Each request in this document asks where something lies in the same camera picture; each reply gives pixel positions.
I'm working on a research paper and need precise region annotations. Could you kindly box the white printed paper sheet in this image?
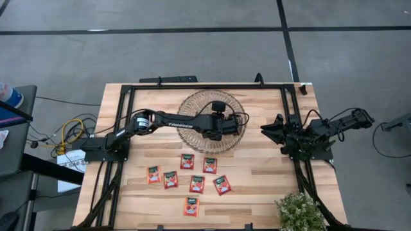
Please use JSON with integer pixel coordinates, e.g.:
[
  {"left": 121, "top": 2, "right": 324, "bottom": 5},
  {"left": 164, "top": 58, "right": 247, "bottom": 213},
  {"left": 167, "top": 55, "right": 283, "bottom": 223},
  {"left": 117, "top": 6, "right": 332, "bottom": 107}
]
[{"left": 57, "top": 148, "right": 88, "bottom": 193}]

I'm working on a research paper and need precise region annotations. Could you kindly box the round woven straw placemat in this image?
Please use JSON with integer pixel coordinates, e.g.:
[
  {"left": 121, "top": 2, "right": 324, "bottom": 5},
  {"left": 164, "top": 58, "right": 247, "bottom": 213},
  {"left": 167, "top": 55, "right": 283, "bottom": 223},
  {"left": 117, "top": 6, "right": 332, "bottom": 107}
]
[{"left": 177, "top": 89, "right": 248, "bottom": 155}]

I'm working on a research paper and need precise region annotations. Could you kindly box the grey equipment stand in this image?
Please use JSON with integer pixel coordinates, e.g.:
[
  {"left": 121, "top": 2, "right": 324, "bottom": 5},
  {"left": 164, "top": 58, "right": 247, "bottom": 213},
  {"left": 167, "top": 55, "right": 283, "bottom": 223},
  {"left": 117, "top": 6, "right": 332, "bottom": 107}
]
[{"left": 380, "top": 111, "right": 411, "bottom": 133}]

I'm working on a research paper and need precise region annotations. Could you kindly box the white paper scrap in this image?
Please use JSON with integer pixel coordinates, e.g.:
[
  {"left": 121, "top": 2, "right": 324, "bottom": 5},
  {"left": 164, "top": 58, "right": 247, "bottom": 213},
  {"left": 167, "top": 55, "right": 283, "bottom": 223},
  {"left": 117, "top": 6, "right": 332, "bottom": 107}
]
[{"left": 0, "top": 129, "right": 10, "bottom": 150}]

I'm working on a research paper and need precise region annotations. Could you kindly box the black cable bundle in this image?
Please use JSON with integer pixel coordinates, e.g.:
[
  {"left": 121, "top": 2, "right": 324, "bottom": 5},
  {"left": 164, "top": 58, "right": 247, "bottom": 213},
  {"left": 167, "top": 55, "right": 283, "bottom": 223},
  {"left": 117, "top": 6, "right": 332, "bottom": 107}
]
[{"left": 27, "top": 112, "right": 99, "bottom": 158}]

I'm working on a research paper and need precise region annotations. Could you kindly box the yellow cable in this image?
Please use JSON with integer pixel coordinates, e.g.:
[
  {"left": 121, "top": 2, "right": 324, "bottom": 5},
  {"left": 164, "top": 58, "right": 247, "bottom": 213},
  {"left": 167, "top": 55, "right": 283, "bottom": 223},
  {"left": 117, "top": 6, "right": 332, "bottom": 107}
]
[{"left": 55, "top": 118, "right": 85, "bottom": 155}]

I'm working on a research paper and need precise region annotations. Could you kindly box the blue folder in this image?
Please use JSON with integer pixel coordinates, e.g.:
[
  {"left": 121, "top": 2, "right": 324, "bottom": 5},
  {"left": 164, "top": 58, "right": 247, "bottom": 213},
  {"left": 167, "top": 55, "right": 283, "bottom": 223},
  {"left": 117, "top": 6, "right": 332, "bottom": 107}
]
[{"left": 0, "top": 107, "right": 27, "bottom": 128}]

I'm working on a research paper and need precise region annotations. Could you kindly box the black crossbeam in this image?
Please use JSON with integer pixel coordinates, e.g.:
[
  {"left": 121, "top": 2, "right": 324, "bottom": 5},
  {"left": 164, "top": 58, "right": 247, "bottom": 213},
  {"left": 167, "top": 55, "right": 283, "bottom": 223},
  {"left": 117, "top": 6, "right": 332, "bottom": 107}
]
[{"left": 19, "top": 153, "right": 85, "bottom": 186}]

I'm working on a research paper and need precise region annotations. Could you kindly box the orange peach tea sachet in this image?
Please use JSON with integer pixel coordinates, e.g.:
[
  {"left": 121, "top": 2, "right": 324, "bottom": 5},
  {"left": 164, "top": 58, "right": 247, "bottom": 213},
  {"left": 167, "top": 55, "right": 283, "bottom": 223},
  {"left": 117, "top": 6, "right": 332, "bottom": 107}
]
[
  {"left": 184, "top": 196, "right": 200, "bottom": 217},
  {"left": 147, "top": 166, "right": 162, "bottom": 185}
]

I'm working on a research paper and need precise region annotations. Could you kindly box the black floor cable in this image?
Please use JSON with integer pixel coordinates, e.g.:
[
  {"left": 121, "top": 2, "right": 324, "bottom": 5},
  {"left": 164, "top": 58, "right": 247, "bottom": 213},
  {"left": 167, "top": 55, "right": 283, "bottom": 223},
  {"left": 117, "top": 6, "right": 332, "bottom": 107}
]
[
  {"left": 371, "top": 121, "right": 411, "bottom": 159},
  {"left": 34, "top": 95, "right": 101, "bottom": 107}
]

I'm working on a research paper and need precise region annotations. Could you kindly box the black metal table frame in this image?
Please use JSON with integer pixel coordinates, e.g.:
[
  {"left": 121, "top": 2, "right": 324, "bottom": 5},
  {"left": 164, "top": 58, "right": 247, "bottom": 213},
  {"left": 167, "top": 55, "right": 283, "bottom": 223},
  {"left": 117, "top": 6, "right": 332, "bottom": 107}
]
[{"left": 74, "top": 82, "right": 351, "bottom": 231}]

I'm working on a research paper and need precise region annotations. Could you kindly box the black slanted bar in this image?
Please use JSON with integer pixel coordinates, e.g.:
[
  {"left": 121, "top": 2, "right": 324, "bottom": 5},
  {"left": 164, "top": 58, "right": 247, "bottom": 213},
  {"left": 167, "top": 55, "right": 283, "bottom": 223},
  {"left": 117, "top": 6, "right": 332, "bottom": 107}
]
[{"left": 0, "top": 100, "right": 34, "bottom": 123}]

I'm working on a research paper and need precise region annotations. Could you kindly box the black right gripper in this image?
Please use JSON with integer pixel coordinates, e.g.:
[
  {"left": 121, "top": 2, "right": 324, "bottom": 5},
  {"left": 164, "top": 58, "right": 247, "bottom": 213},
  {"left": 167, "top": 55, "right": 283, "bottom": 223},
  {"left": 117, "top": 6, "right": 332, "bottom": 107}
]
[{"left": 260, "top": 114, "right": 295, "bottom": 155}]

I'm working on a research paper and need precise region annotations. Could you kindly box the blue and white cup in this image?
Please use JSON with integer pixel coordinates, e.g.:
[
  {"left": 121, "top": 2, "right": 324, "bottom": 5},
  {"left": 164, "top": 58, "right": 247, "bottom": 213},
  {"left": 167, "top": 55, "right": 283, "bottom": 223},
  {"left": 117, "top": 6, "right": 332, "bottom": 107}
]
[{"left": 0, "top": 82, "right": 25, "bottom": 109}]

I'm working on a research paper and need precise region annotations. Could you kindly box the potted green white plant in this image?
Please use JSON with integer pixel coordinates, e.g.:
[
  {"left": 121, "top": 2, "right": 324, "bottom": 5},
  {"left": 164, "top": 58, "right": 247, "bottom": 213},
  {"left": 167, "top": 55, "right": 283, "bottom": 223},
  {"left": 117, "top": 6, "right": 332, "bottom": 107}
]
[{"left": 275, "top": 191, "right": 328, "bottom": 231}]

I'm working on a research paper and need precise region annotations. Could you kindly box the black computer mouse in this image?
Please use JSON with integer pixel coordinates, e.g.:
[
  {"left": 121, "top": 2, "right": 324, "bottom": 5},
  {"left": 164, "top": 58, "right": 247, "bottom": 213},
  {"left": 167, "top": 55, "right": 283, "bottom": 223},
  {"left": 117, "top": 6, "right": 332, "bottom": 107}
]
[{"left": 0, "top": 210, "right": 20, "bottom": 231}]

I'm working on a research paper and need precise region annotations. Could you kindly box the grey side desk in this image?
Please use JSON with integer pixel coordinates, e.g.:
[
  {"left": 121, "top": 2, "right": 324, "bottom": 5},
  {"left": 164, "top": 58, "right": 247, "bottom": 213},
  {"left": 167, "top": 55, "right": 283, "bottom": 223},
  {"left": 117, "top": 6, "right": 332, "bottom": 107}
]
[
  {"left": 0, "top": 169, "right": 35, "bottom": 231},
  {"left": 0, "top": 85, "right": 38, "bottom": 176}
]

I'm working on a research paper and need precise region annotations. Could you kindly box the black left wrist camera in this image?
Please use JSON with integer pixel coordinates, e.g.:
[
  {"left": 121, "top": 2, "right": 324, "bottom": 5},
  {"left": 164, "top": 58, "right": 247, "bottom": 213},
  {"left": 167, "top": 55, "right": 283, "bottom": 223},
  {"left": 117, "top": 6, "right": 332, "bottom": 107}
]
[{"left": 223, "top": 115, "right": 242, "bottom": 135}]

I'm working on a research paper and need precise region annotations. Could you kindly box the black bar-shaped device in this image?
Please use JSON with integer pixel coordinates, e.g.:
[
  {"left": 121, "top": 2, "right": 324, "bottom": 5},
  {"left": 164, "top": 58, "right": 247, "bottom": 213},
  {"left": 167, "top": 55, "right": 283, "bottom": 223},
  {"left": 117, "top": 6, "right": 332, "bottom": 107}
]
[{"left": 139, "top": 75, "right": 199, "bottom": 84}]

